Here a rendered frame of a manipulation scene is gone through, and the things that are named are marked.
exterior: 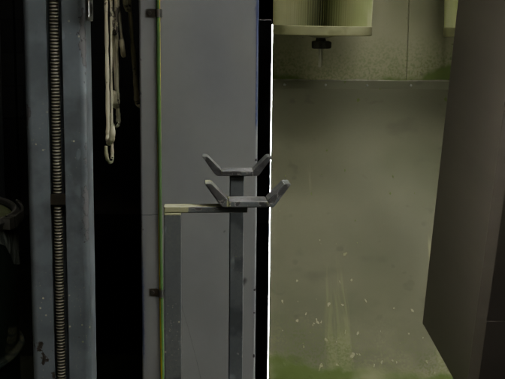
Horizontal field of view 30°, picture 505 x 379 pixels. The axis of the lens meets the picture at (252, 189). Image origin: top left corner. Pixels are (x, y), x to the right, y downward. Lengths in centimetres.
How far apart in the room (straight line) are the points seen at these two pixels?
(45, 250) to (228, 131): 54
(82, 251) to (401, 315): 218
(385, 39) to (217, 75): 199
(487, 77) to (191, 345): 87
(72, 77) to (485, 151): 122
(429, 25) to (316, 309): 109
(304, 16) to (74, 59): 209
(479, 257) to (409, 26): 150
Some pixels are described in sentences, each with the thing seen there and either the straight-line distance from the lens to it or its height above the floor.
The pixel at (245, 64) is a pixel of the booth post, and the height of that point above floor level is 121.
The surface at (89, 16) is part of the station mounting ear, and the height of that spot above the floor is 127.
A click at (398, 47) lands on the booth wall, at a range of 340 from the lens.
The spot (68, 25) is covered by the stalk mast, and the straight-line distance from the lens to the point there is 94.
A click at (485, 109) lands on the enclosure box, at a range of 202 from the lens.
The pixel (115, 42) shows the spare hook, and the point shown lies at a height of 124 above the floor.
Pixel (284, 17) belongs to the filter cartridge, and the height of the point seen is 131.
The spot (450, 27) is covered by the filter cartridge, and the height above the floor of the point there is 129.
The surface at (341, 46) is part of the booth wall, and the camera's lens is 336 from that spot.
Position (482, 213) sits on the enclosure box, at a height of 89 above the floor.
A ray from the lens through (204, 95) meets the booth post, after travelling 144.
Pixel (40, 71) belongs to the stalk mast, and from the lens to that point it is 95.
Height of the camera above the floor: 125
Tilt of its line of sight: 9 degrees down
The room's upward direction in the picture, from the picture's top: 1 degrees clockwise
